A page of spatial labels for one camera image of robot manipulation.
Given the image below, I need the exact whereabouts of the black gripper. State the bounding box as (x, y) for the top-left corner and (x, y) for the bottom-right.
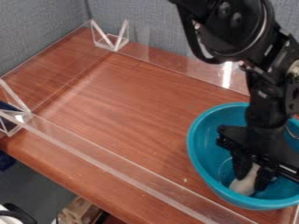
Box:
(217, 125), (299, 191)

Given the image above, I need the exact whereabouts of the white brown toy mushroom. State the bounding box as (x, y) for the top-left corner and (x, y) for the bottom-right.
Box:
(229, 164), (261, 196)

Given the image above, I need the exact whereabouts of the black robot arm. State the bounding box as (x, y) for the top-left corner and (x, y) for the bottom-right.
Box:
(169, 0), (299, 191)

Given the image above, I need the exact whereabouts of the blue plastic bowl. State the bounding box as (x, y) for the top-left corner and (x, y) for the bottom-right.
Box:
(187, 102), (299, 211)

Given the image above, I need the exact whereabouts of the clear acrylic back barrier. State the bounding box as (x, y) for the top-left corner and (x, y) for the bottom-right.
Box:
(119, 42), (249, 95)

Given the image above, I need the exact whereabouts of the clear acrylic barrier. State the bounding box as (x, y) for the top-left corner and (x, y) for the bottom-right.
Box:
(119, 42), (249, 95)
(0, 113), (258, 224)

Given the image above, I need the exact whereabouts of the wooden block under table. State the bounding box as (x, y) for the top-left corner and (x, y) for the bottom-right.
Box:
(59, 197), (103, 224)

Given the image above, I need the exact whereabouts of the clear acrylic front barrier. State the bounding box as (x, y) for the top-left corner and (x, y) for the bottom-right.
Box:
(0, 113), (258, 224)

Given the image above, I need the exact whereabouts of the blue object at left edge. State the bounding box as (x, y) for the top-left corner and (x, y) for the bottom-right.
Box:
(0, 100), (19, 172)

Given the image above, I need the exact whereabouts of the black white object bottom left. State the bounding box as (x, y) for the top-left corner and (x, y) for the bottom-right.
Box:
(0, 203), (38, 224)

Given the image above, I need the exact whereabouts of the clear acrylic corner bracket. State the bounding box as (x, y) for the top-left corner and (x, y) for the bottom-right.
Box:
(90, 19), (130, 52)

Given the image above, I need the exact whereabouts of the clear acrylic left bracket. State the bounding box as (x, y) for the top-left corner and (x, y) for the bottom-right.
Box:
(0, 78), (33, 137)

